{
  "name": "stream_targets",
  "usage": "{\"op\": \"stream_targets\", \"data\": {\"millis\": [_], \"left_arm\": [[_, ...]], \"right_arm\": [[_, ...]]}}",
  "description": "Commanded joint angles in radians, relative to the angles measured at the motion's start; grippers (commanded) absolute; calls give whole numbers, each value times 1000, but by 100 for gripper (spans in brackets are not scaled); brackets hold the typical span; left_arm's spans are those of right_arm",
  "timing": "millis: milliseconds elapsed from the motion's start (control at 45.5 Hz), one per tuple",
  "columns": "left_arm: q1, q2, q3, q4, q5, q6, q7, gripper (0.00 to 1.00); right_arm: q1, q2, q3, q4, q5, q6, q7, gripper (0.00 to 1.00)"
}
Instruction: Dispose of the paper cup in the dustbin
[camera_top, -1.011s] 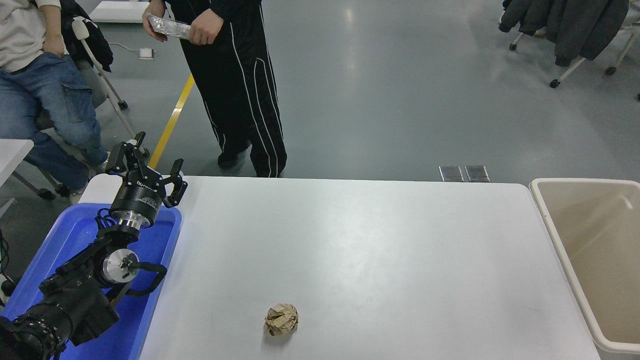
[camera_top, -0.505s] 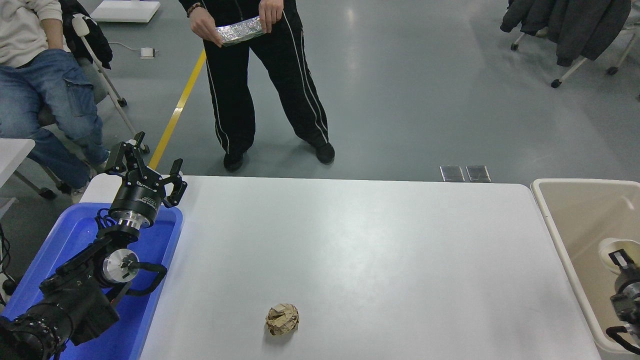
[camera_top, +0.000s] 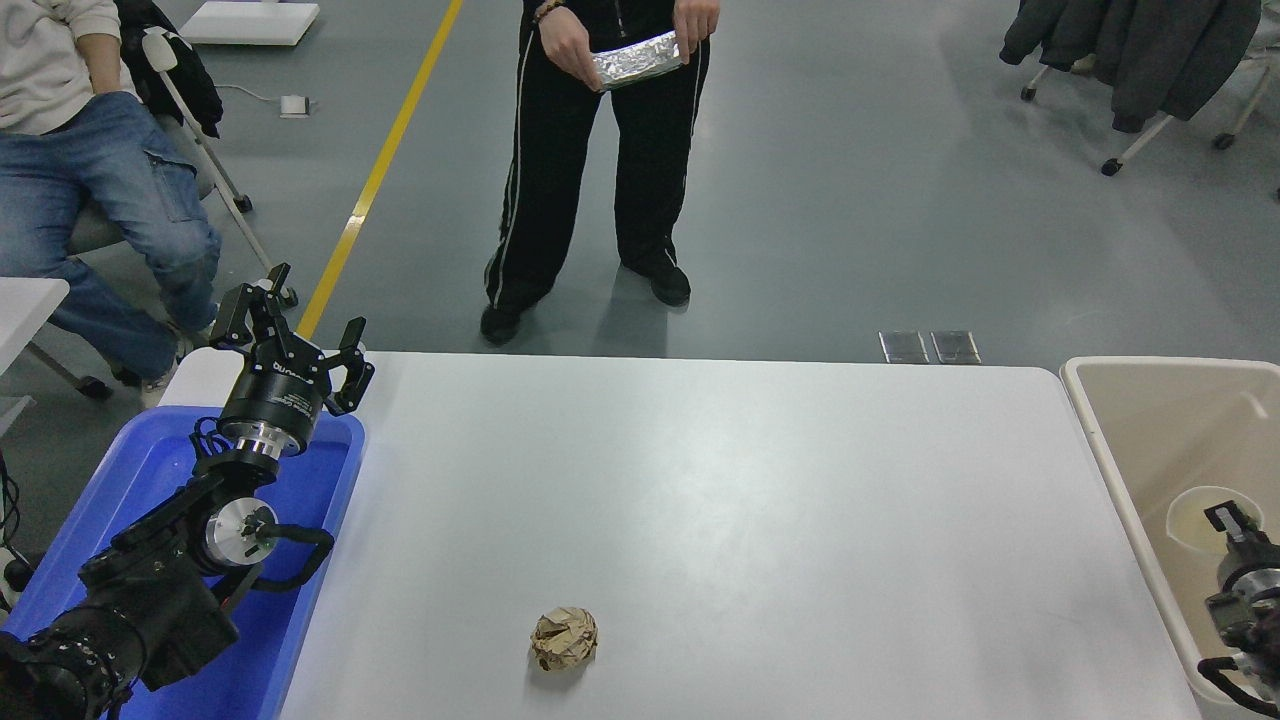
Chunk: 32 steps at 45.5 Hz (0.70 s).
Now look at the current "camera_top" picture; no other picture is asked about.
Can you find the person's left forearm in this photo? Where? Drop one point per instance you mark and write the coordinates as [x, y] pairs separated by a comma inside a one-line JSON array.
[[95, 60]]

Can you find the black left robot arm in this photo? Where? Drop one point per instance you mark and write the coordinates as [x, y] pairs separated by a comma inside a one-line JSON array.
[[150, 600]]

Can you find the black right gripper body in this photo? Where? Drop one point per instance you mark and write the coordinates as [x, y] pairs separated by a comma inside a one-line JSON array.
[[1252, 558]]

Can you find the large pale bin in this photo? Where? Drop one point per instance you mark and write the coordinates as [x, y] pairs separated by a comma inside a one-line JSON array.
[[1150, 430]]

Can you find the dark grey jacket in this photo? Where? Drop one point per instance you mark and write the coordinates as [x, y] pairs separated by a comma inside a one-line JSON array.
[[1170, 55]]

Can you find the person's left hand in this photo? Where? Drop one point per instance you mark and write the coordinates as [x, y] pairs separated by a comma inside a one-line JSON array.
[[698, 25]]

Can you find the white flat floor board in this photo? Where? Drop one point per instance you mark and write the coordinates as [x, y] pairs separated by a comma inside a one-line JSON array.
[[250, 22]]

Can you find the white wheeled chair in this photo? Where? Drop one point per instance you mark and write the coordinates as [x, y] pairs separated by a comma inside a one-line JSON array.
[[1111, 167]]

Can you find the white power box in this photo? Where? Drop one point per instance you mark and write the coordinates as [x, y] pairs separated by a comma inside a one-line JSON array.
[[296, 105]]

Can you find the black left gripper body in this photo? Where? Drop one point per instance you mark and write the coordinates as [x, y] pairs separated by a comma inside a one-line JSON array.
[[275, 398]]

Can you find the crumpled tan paper ball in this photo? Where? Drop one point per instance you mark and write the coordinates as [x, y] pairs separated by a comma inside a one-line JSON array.
[[565, 640]]

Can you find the black hanging jacket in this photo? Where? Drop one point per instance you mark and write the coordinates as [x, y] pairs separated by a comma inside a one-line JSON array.
[[1050, 30]]

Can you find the blue plastic tray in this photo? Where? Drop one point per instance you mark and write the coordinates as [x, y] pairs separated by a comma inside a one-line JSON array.
[[290, 620]]

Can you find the grey wheeled chair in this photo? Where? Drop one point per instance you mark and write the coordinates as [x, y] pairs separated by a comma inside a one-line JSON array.
[[100, 225]]

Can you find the small white table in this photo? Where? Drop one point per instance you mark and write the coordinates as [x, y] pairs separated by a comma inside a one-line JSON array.
[[25, 305]]

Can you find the person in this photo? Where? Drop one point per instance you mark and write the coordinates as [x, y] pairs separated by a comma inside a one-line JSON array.
[[1082, 63], [90, 170], [550, 180]]

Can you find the metal floor plate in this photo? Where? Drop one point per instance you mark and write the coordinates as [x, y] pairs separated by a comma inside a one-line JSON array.
[[956, 347], [904, 347]]

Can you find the person's right hand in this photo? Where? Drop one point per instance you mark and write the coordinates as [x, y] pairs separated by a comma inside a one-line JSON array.
[[570, 40]]

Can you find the white paper cup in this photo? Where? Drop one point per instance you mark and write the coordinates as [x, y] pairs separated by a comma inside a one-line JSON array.
[[1195, 520]]

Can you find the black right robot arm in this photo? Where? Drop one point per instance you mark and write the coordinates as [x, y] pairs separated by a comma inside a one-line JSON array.
[[1250, 625]]

